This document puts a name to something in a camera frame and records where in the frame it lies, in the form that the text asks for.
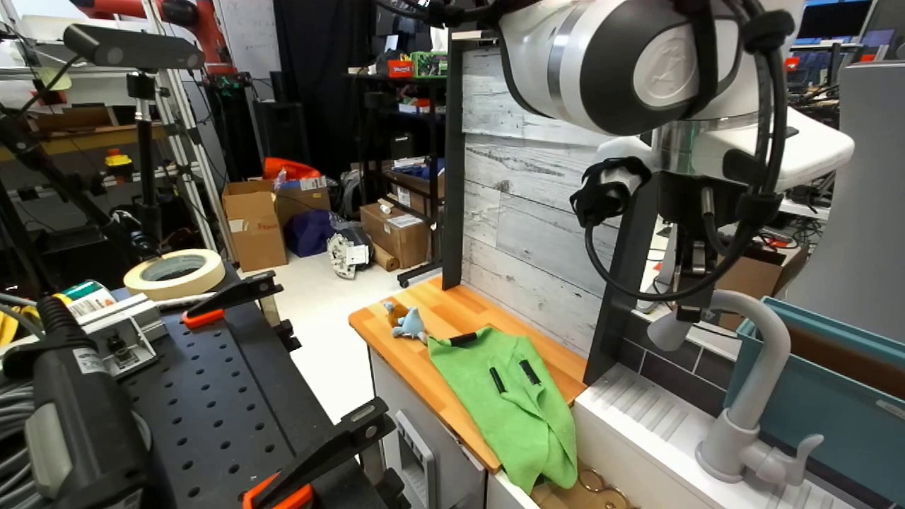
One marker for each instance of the dark blue bag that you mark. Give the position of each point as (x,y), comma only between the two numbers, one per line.
(309,232)

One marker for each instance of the green cloth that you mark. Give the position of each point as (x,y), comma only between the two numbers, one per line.
(512,404)

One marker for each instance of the white toy sink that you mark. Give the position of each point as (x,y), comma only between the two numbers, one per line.
(641,425)

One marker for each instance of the whitewashed wood back panel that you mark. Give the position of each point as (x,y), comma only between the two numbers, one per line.
(519,226)

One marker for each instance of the masking tape roll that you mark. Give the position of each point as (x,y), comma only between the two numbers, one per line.
(173,273)

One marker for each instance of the tall cardboard box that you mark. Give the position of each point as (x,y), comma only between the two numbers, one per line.
(254,226)

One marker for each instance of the black grey power tool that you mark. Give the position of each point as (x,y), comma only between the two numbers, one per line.
(80,434)

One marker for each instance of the black slanted frame post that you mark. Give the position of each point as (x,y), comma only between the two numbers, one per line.
(618,291)

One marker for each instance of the black storage shelf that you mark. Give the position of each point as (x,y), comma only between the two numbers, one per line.
(398,121)

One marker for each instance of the labelled white box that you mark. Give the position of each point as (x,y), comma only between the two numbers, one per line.
(102,315)

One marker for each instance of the black stereo camera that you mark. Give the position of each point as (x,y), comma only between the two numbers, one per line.
(132,46)

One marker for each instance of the black orange clamp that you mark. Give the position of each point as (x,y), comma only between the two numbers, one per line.
(229,297)
(328,452)

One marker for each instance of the low cardboard box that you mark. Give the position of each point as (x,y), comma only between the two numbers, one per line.
(399,236)

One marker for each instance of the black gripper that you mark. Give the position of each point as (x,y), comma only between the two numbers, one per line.
(702,202)

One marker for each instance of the orange bag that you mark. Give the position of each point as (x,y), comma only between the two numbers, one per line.
(286,171)

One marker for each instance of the wooden toy kitchen counter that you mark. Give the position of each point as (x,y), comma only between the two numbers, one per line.
(443,312)

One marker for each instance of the black upright frame post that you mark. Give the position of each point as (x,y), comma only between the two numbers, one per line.
(453,159)

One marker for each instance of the black perforated workbench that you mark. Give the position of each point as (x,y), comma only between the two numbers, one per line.
(227,414)

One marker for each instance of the blue plush toy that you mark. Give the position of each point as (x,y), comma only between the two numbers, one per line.
(412,325)

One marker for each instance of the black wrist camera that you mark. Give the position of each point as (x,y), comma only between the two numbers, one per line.
(603,188)

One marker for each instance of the grey toy tap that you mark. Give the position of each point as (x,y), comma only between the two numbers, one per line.
(774,348)

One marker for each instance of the black camera stand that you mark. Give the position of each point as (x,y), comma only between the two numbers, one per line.
(146,159)

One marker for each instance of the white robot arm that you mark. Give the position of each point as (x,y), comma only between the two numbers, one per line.
(584,58)

